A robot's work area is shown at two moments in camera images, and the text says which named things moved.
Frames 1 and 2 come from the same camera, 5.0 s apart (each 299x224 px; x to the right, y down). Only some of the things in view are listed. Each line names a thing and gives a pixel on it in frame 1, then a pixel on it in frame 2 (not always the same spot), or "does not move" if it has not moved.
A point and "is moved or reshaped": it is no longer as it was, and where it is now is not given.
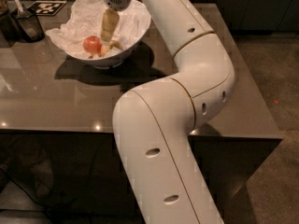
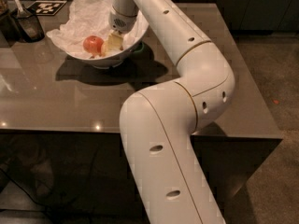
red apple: x=92 y=46 does not move
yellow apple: x=106 y=48 is moved or reshaped
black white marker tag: x=47 y=7 does not move
